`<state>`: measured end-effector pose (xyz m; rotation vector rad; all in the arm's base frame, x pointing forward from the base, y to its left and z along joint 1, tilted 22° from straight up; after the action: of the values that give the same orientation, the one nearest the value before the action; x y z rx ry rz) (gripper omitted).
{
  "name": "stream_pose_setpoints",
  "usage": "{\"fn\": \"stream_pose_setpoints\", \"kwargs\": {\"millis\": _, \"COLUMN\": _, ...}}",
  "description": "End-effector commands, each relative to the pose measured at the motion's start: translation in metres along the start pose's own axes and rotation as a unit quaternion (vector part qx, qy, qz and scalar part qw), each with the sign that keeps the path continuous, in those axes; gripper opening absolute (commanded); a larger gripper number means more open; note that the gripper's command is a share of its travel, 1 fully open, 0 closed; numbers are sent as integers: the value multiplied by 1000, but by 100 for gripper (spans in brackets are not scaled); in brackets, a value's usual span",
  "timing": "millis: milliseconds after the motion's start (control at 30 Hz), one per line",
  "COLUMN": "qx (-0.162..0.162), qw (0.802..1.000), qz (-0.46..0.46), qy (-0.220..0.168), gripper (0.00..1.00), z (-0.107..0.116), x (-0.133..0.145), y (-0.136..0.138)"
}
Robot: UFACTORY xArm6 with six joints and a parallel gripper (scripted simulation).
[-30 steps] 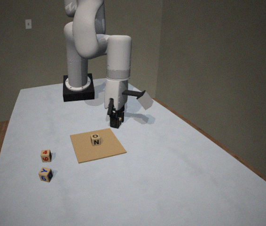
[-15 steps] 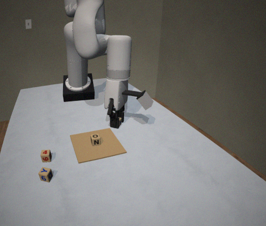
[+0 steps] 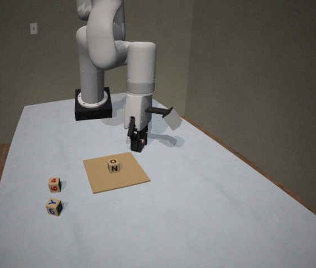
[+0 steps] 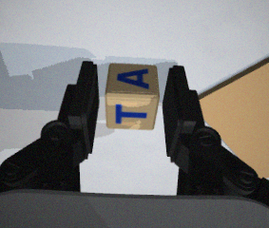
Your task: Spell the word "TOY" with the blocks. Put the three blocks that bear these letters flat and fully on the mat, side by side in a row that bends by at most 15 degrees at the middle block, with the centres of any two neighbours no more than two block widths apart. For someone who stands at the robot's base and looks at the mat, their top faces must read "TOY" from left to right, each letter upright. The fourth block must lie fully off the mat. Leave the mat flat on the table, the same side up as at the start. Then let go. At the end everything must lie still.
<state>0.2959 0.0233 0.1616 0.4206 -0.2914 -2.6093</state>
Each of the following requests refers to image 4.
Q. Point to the wooden letter block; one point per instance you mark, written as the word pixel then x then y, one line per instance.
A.
pixel 132 96

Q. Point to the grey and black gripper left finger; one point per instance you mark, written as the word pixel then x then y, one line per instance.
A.
pixel 50 162

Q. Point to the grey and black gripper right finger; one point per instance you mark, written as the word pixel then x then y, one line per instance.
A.
pixel 208 168

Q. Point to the tan square mat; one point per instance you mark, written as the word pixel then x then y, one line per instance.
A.
pixel 238 109

